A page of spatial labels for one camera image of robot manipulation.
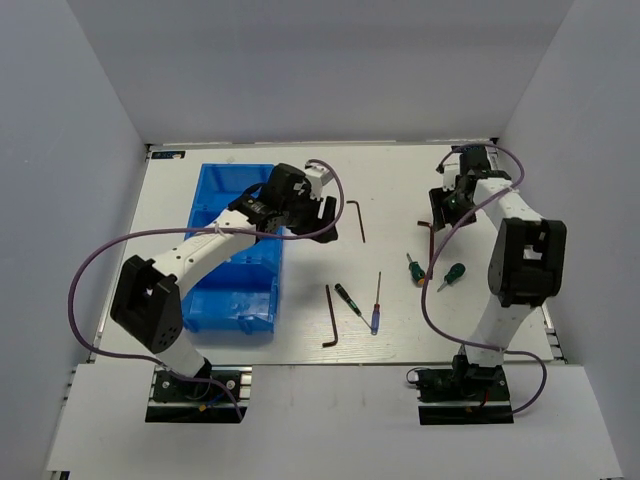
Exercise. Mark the green orange stubby screwdriver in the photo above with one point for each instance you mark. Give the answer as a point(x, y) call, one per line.
point(417, 273)

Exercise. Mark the green stubby phillips screwdriver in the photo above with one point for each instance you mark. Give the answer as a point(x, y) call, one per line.
point(455, 272)

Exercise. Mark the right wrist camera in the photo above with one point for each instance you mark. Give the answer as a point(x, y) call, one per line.
point(449, 169)

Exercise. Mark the brown hex key front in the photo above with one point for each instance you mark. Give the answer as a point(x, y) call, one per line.
point(334, 341)

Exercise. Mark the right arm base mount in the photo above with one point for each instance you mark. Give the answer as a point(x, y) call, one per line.
point(461, 394)

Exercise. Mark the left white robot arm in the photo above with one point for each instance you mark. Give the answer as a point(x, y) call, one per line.
point(149, 292)

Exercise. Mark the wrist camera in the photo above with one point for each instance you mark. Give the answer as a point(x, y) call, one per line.
point(318, 176)
point(449, 169)

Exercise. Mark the blue handle red screwdriver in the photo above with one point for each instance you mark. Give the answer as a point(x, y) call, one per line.
point(375, 317)

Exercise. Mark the black green precision screwdriver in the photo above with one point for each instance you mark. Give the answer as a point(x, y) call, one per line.
point(344, 295)

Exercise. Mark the left table logo sticker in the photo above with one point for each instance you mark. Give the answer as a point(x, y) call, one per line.
point(172, 154)

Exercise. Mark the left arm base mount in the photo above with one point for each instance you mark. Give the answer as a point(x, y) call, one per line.
point(175, 401)

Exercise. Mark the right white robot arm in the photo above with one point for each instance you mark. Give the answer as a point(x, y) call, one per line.
point(525, 266)

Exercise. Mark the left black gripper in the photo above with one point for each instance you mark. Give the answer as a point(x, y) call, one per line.
point(314, 223)

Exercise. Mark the brown hex key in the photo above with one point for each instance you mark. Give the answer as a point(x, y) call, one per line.
point(357, 206)
point(431, 244)
point(334, 341)

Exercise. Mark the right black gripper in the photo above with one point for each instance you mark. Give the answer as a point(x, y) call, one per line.
point(436, 201)

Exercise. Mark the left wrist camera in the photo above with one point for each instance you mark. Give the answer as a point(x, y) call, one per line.
point(318, 176)

